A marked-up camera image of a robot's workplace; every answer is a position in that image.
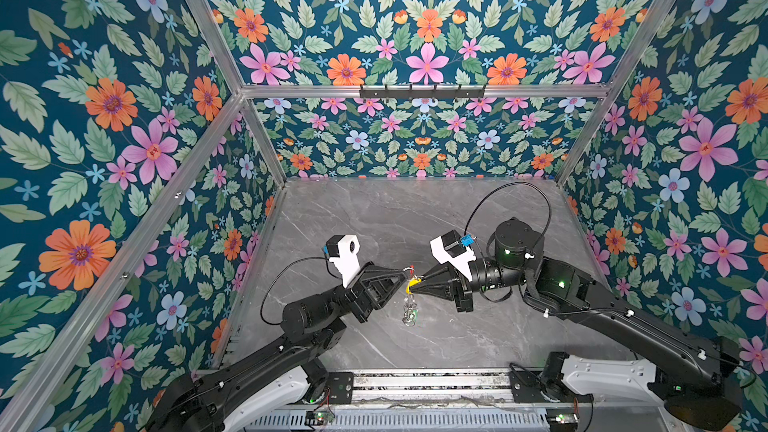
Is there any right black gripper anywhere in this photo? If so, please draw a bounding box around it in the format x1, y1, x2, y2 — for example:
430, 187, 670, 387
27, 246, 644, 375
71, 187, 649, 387
410, 259, 528, 314

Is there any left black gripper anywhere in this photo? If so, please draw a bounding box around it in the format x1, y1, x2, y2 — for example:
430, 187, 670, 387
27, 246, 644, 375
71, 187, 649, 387
316, 263, 404, 331

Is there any keyring with coloured keys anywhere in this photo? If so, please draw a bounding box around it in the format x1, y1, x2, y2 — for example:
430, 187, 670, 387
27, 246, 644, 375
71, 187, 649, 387
402, 266, 421, 327

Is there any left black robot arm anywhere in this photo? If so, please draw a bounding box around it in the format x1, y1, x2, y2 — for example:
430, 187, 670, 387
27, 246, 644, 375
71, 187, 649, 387
144, 262, 409, 431

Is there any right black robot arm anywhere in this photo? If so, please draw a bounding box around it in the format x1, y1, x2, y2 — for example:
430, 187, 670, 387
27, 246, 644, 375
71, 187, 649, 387
409, 218, 743, 431

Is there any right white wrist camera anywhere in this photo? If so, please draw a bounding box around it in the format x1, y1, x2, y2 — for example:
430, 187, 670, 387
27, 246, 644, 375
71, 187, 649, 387
430, 230, 477, 282

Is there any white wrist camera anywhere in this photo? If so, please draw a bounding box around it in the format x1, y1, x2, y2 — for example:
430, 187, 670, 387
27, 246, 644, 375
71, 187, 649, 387
430, 230, 477, 282
325, 234, 361, 288

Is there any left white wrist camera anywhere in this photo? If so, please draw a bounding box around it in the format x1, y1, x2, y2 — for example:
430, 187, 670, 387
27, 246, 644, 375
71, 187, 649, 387
325, 234, 361, 288

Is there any left camera cable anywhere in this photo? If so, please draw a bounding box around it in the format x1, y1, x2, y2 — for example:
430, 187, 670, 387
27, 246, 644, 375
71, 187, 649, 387
259, 256, 331, 326

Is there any camera cable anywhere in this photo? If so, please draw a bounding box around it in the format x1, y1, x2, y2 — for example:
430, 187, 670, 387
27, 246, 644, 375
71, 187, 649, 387
463, 181, 553, 241
259, 256, 331, 326

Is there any right camera cable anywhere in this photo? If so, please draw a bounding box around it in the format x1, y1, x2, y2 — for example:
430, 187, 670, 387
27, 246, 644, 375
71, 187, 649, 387
463, 181, 553, 241

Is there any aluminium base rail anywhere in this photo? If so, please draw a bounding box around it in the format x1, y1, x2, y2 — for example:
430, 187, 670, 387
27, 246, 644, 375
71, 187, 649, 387
197, 367, 661, 409

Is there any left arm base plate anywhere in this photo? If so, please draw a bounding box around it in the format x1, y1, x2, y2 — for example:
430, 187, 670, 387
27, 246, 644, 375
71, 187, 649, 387
301, 371, 355, 406

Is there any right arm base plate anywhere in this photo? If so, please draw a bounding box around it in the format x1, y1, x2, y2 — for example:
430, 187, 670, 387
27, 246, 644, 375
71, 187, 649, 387
508, 352, 579, 403

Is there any black hook rail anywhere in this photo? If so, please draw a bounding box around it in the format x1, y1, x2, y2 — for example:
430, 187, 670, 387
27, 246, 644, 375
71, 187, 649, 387
358, 84, 486, 101

